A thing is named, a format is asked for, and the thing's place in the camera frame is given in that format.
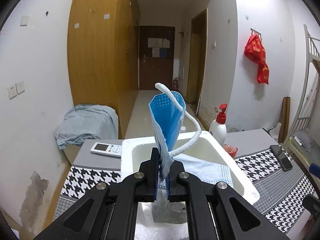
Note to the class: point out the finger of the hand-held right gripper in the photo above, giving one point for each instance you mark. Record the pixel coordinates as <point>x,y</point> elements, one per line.
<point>315,170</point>
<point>312,206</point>

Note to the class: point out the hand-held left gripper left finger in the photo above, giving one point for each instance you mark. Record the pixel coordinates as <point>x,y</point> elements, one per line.
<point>157,192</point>

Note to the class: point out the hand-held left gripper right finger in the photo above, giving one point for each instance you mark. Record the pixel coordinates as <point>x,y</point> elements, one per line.
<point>168,190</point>

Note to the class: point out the white foam box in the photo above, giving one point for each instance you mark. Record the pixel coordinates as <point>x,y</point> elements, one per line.
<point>140,141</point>

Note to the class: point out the grey clothing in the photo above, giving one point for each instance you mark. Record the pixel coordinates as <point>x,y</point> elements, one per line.
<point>303,141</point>

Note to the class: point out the black smartphone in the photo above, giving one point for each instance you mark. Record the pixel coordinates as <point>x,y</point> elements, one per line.
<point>282,157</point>

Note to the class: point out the white plastic bag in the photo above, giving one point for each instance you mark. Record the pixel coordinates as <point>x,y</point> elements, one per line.
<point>275,131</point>

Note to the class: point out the wooden planks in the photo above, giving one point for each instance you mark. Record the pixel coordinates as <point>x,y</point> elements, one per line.
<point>285,120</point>

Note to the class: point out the white remote control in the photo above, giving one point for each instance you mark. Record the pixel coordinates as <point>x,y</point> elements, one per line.
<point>106,149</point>

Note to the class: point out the red snack packet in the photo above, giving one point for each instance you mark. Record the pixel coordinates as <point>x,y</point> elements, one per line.
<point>230,150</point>

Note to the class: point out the houndstooth tablecloth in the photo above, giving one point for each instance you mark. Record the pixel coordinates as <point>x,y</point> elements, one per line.
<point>82,177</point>

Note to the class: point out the white pump bottle red cap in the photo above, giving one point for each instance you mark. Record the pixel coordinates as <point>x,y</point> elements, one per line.
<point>218,130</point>

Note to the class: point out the grey-blue bedsheet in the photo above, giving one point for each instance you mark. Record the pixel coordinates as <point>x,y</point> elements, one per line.
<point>85,125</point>

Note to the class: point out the red fire extinguisher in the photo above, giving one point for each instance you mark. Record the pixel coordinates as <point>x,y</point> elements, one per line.
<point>176,85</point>

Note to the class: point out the red plastic bag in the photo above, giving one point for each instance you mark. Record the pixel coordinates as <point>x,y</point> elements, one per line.
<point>255,48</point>
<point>263,73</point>

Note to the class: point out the dark brown door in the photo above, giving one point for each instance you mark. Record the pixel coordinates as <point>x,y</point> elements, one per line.
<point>156,72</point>

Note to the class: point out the metal bunk bed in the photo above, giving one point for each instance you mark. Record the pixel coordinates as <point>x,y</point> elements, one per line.
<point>310,50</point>

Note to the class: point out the wooden wardrobe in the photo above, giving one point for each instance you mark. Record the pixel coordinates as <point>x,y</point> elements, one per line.
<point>100,67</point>

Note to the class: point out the blue paper notice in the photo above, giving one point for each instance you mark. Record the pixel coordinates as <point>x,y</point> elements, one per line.
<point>162,52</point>

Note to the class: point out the white paper notice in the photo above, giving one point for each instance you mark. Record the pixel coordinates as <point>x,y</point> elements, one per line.
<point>155,42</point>
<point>166,43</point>

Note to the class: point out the wooden door frame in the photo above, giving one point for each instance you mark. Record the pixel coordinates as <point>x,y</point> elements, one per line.
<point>197,62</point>

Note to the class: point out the metal wall hook rack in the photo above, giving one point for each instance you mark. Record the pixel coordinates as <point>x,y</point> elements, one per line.
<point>255,32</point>

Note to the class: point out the white wall switch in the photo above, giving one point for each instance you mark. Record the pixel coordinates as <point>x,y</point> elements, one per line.
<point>20,87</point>

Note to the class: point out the white wall socket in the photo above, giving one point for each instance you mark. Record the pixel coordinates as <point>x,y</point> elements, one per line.
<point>12,92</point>

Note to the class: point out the white wall box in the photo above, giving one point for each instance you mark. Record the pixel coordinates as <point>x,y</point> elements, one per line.
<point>24,20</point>

